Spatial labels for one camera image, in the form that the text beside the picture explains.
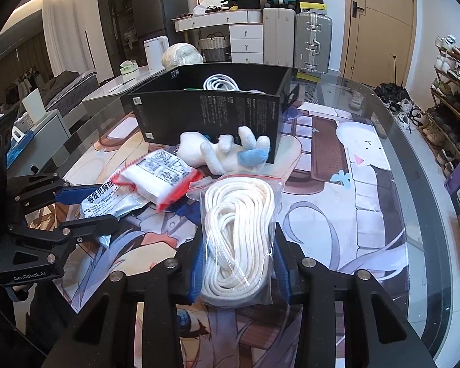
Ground black cardboard box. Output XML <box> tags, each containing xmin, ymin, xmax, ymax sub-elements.
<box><xmin>127</xmin><ymin>65</ymin><xmax>300</xmax><ymax>165</ymax></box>

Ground beige wooden door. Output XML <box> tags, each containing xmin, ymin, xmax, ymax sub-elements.
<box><xmin>339</xmin><ymin>0</ymin><xmax>418</xmax><ymax>81</ymax></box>

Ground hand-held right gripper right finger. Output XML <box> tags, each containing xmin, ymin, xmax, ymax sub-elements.
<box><xmin>274</xmin><ymin>222</ymin><xmax>438</xmax><ymax>368</ymax></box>

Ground rows of shoes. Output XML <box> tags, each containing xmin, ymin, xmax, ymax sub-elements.
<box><xmin>431</xmin><ymin>34</ymin><xmax>460</xmax><ymax>179</ymax></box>

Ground silver medicine sachet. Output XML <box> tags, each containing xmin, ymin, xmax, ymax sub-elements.
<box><xmin>79</xmin><ymin>192</ymin><xmax>148</xmax><ymax>248</ymax></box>

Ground grey mattress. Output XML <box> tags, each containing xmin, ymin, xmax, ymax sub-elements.
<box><xmin>42</xmin><ymin>68</ymin><xmax>98</xmax><ymax>117</ymax></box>

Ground wicker basket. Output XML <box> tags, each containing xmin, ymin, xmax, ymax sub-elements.
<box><xmin>198</xmin><ymin>34</ymin><xmax>228</xmax><ymax>62</ymax></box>

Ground zip bag of white rope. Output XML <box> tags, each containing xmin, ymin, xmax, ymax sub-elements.
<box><xmin>186</xmin><ymin>172</ymin><xmax>286</xmax><ymax>307</ymax></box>

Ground white vanity dresser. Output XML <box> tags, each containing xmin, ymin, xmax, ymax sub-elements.
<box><xmin>171</xmin><ymin>8</ymin><xmax>264</xmax><ymax>64</ymax></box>

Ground black umbrella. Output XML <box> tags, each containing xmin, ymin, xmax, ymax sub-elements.
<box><xmin>374</xmin><ymin>56</ymin><xmax>409</xmax><ymax>104</ymax></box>

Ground metal shoe rack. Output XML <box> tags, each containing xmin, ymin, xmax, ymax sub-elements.
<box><xmin>429</xmin><ymin>34</ymin><xmax>460</xmax><ymax>185</ymax></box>

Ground white pen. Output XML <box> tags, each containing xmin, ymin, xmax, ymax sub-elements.
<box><xmin>109</xmin><ymin>78</ymin><xmax>136</xmax><ymax>93</ymax></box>

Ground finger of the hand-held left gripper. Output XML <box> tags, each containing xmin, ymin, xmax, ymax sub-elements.
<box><xmin>6</xmin><ymin>172</ymin><xmax>119</xmax><ymax>215</ymax></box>
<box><xmin>0</xmin><ymin>215</ymin><xmax>119</xmax><ymax>277</ymax></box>

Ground pile of floor shoes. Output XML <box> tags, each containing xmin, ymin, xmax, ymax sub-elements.
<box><xmin>387</xmin><ymin>98</ymin><xmax>426</xmax><ymax>131</ymax></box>

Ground silver suitcase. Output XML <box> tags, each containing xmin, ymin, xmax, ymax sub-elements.
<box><xmin>294</xmin><ymin>12</ymin><xmax>333</xmax><ymax>74</ymax></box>

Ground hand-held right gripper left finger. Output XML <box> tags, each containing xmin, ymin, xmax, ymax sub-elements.
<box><xmin>52</xmin><ymin>233</ymin><xmax>207</xmax><ymax>368</ymax></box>

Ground grey fridge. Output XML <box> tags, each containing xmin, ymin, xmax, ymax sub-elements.
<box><xmin>130</xmin><ymin>0</ymin><xmax>188</xmax><ymax>44</ymax></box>

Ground white electric kettle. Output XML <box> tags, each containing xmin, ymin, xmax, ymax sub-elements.
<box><xmin>144</xmin><ymin>36</ymin><xmax>169</xmax><ymax>71</ymax></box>

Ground grey side table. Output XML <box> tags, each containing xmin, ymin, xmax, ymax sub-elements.
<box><xmin>82</xmin><ymin>65</ymin><xmax>165</xmax><ymax>112</ymax></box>

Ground red and white gauze packet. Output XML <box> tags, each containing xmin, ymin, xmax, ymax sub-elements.
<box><xmin>113</xmin><ymin>149</ymin><xmax>204</xmax><ymax>212</ymax></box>

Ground white suitcase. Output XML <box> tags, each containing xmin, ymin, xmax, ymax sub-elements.
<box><xmin>263</xmin><ymin>7</ymin><xmax>297</xmax><ymax>67</ymax></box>

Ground dark glass cabinet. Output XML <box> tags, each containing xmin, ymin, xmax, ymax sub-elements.
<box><xmin>96</xmin><ymin>0</ymin><xmax>139</xmax><ymax>66</ymax></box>

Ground grey low cabinet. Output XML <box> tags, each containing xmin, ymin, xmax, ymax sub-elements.
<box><xmin>8</xmin><ymin>109</ymin><xmax>71</xmax><ymax>165</ymax></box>

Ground white plush toy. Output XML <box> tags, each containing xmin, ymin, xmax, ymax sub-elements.
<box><xmin>176</xmin><ymin>126</ymin><xmax>271</xmax><ymax>175</ymax></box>

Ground white bin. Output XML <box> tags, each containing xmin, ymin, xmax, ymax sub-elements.
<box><xmin>22</xmin><ymin>88</ymin><xmax>47</xmax><ymax>123</ymax></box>

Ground printed table mat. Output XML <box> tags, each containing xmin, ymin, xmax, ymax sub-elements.
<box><xmin>61</xmin><ymin>100</ymin><xmax>411</xmax><ymax>368</ymax></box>

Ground white curtain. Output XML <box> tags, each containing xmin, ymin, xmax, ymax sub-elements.
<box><xmin>42</xmin><ymin>0</ymin><xmax>89</xmax><ymax>85</ymax></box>

